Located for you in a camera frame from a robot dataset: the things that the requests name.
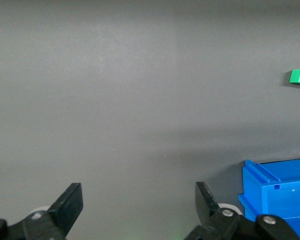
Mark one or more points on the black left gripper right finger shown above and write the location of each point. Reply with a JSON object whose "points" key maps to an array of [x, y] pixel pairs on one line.
{"points": [[207, 207]]}

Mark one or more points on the blue plastic storage bin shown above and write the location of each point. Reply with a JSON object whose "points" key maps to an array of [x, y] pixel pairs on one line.
{"points": [[285, 200]]}

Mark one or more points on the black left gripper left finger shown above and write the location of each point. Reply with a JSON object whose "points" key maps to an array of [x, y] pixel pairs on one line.
{"points": [[65, 207]]}

